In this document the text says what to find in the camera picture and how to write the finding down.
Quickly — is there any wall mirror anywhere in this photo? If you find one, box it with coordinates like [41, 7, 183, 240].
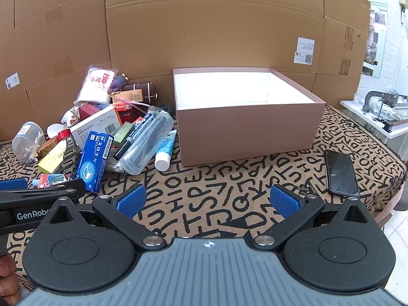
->
[362, 2, 388, 79]

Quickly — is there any dark red box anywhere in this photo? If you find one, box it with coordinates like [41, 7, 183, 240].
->
[78, 103, 103, 120]

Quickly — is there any tan gift tag box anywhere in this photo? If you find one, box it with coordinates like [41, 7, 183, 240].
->
[111, 89, 144, 103]

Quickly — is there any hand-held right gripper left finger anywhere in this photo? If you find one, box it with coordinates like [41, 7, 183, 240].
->
[40, 184, 168, 252]

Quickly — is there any red white box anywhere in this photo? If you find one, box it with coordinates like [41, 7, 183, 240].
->
[113, 104, 132, 125]

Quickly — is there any white side table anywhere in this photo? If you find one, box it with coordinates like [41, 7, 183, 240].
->
[339, 99, 408, 144]

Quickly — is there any clear plastic case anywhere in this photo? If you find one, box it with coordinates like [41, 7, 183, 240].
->
[120, 107, 174, 176]

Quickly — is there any red white tape roll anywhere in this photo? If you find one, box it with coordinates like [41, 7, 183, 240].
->
[47, 123, 73, 141]

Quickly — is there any orange box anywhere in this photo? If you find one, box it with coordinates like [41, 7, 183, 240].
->
[37, 135, 61, 158]

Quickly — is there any person's left hand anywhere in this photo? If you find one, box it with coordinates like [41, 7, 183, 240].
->
[0, 254, 20, 298]

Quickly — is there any large cardboard sheet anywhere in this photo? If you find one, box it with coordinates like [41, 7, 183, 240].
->
[0, 0, 112, 142]
[314, 0, 373, 109]
[105, 0, 326, 86]

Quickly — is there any brown football pouch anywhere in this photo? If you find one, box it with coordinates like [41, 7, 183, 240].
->
[121, 82, 159, 104]

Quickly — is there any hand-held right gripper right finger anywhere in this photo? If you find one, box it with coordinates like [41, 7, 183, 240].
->
[250, 184, 381, 252]

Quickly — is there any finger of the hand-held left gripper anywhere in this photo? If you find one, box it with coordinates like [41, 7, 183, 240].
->
[0, 178, 29, 192]
[0, 178, 87, 211]

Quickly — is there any green box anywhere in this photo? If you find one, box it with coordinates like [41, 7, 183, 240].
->
[113, 122, 135, 147]

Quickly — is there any clear cotton swab jar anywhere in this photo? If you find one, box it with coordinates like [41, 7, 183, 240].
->
[12, 121, 45, 163]

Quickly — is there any black smartphone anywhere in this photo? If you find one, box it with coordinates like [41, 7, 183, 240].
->
[324, 149, 361, 198]

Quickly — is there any marker pen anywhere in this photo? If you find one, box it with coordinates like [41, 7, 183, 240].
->
[114, 115, 154, 160]

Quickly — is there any white blue tube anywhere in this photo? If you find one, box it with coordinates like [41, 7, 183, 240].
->
[155, 130, 178, 171]

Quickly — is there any white shipping label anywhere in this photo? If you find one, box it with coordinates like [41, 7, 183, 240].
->
[294, 37, 315, 65]

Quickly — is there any letter-print desktop cloth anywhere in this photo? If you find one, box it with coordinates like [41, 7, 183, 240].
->
[0, 104, 408, 290]

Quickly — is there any grey metal clamp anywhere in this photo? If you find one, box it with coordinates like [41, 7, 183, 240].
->
[362, 91, 399, 114]

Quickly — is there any cotton pad bag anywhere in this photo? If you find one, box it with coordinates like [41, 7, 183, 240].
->
[74, 65, 119, 106]

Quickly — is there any pink storage box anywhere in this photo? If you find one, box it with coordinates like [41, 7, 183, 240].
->
[173, 68, 326, 167]

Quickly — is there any yellow box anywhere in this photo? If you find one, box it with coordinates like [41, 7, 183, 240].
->
[37, 140, 69, 174]

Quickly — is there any blue medicine box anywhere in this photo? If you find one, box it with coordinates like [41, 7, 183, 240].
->
[76, 131, 114, 193]

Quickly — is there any clear pink-edged sleeve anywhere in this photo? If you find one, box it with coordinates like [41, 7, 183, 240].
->
[116, 101, 150, 115]

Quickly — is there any small blue red packet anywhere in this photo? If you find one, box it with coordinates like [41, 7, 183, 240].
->
[32, 173, 72, 188]

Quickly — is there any purple plush keychain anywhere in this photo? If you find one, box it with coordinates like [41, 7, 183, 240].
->
[110, 74, 129, 93]

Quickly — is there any white medicine box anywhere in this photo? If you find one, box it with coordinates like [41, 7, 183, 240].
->
[69, 105, 123, 149]

